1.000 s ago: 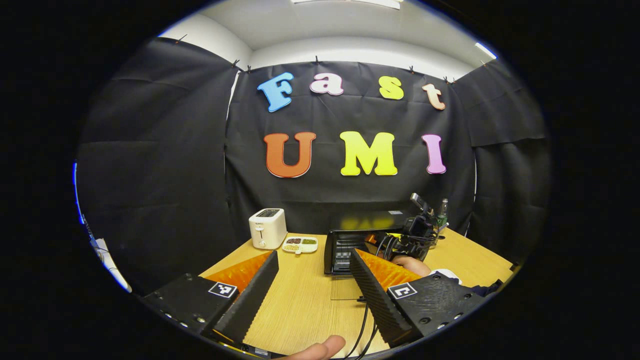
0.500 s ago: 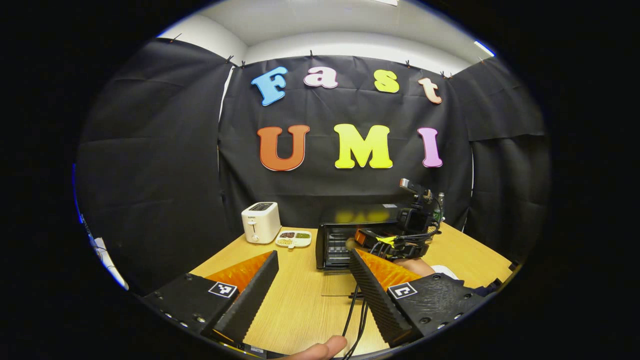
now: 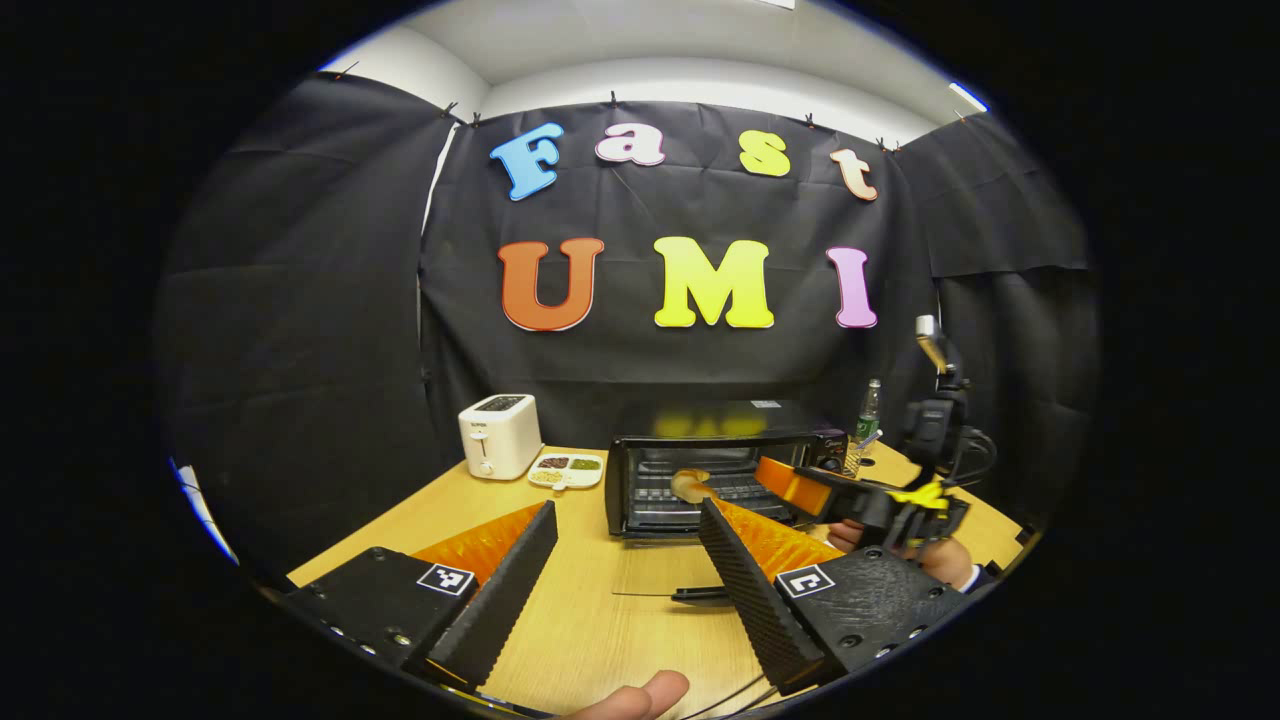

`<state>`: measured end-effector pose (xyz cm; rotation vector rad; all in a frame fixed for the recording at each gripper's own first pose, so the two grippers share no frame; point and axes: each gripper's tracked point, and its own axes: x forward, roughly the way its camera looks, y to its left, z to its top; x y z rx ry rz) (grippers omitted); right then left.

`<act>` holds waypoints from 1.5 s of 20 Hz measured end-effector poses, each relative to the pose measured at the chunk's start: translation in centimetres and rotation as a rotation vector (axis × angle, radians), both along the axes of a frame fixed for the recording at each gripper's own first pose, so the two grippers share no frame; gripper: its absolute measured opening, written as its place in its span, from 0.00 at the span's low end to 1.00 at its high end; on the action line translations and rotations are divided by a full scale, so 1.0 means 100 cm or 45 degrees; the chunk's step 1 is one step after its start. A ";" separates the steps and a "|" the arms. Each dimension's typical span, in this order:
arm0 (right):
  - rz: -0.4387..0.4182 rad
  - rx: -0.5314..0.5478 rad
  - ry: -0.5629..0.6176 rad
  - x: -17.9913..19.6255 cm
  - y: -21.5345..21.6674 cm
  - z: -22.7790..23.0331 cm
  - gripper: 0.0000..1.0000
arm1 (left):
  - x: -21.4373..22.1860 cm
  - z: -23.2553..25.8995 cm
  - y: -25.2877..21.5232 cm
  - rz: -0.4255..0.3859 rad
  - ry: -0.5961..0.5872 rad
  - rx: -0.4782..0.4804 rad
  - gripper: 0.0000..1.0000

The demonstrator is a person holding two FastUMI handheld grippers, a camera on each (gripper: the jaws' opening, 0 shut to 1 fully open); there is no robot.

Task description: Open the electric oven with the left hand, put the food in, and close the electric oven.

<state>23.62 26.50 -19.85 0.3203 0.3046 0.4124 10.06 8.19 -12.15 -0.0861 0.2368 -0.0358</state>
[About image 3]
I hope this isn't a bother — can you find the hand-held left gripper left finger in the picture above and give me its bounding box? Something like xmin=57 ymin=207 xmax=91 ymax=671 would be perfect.
xmin=285 ymin=500 xmax=559 ymax=691

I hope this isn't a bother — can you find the green plastic bottle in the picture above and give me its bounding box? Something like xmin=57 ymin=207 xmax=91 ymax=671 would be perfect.
xmin=855 ymin=378 xmax=883 ymax=446

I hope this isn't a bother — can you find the black electric oven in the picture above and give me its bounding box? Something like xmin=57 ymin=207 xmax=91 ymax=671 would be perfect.
xmin=605 ymin=400 xmax=851 ymax=603

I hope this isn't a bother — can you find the white toaster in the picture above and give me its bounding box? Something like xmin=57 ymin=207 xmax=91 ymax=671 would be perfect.
xmin=458 ymin=394 xmax=544 ymax=481

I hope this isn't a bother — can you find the white divided dish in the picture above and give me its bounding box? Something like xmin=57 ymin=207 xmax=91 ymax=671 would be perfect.
xmin=527 ymin=453 xmax=605 ymax=491

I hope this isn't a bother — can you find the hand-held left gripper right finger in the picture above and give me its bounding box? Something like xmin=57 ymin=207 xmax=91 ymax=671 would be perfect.
xmin=697 ymin=497 xmax=971 ymax=696

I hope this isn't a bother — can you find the black backdrop cloth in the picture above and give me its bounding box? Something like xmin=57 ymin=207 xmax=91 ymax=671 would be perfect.
xmin=155 ymin=72 xmax=1101 ymax=581

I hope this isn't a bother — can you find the clear utensil holder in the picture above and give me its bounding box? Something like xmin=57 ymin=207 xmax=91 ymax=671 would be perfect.
xmin=843 ymin=430 xmax=881 ymax=479

